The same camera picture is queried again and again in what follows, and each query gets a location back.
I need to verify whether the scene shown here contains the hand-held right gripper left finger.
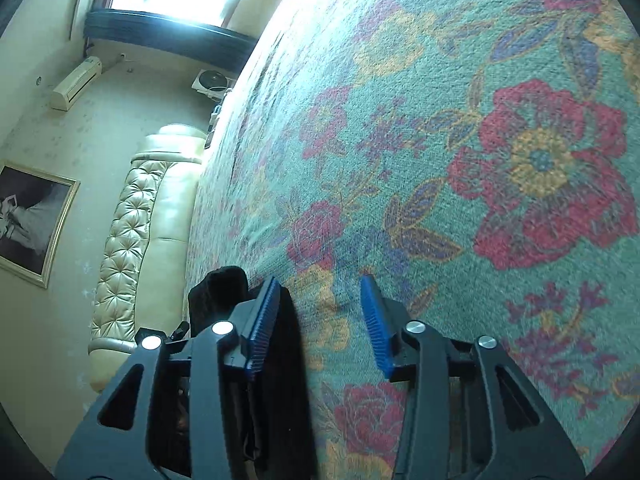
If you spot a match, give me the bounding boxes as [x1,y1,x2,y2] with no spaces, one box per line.
[54,276,282,480]

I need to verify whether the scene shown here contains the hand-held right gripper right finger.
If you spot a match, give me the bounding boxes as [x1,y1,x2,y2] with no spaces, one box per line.
[360,274,587,480]

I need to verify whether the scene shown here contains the black pants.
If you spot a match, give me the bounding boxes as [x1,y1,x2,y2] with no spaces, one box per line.
[170,266,321,480]

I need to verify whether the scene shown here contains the cream tufted leather headboard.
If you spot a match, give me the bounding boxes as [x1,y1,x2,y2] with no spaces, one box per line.
[89,122,208,395]

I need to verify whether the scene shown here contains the floral green blanket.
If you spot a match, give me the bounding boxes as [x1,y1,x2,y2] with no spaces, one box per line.
[182,0,640,480]

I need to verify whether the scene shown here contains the white round fan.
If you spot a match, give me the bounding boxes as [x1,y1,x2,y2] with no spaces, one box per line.
[191,69,236,98]

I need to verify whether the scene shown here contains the framed black and white picture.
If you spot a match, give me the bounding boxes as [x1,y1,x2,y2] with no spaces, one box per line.
[0,160,81,289]

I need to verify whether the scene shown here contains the white air conditioner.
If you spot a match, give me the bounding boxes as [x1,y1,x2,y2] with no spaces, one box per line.
[49,56,103,112]

